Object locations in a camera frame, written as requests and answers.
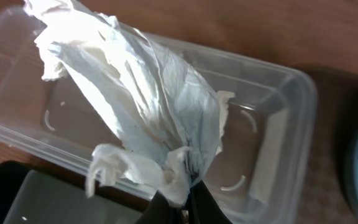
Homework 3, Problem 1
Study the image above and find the brown serving tray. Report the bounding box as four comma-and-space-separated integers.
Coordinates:
296, 67, 358, 224

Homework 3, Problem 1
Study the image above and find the black waste tray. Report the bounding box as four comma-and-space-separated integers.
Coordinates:
0, 161, 142, 224

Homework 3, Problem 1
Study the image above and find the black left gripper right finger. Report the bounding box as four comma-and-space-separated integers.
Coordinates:
186, 181, 232, 224

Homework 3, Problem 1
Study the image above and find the clear plastic bin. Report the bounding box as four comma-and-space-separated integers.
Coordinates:
0, 6, 316, 223

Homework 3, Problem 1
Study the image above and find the white tissue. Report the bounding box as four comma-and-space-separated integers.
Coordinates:
24, 0, 234, 207

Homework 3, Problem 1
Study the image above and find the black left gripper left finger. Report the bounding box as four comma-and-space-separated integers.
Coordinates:
135, 192, 181, 224

